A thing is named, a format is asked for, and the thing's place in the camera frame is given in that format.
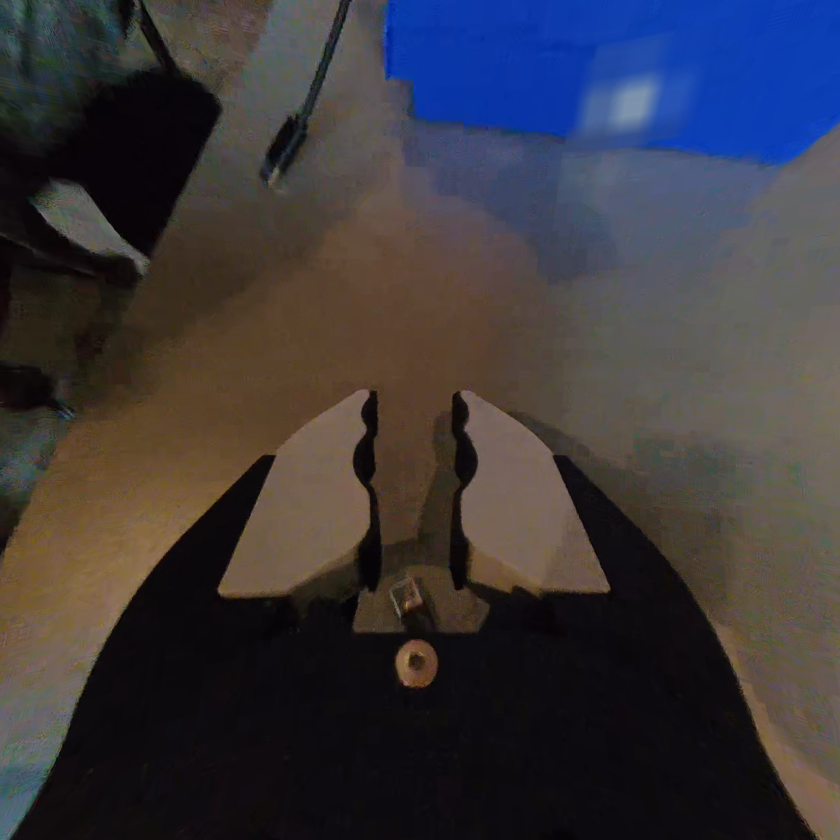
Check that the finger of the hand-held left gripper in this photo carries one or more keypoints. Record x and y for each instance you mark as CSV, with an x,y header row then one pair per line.
x,y
85,229

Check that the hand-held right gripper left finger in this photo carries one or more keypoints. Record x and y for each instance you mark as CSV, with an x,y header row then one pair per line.
x,y
302,525

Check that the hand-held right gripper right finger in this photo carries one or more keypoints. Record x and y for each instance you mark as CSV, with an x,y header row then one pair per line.
x,y
525,518

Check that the blue plastic bin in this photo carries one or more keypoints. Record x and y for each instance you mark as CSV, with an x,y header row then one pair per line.
x,y
492,59

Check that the person's left forearm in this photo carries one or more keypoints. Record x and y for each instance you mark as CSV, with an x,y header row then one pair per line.
x,y
46,52

